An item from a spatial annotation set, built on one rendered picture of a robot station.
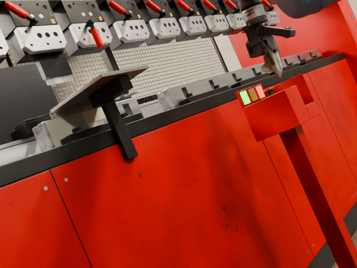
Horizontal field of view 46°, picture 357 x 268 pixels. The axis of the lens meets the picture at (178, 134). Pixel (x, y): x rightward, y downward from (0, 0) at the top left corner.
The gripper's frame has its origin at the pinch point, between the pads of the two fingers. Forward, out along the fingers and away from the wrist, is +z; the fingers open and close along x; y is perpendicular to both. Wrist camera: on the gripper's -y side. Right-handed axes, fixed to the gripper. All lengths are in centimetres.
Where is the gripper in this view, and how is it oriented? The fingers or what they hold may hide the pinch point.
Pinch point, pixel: (280, 73)
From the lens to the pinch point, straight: 149.7
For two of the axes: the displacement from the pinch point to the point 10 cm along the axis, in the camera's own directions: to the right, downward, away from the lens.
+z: 3.4, 9.4, 0.3
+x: -5.7, 2.3, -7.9
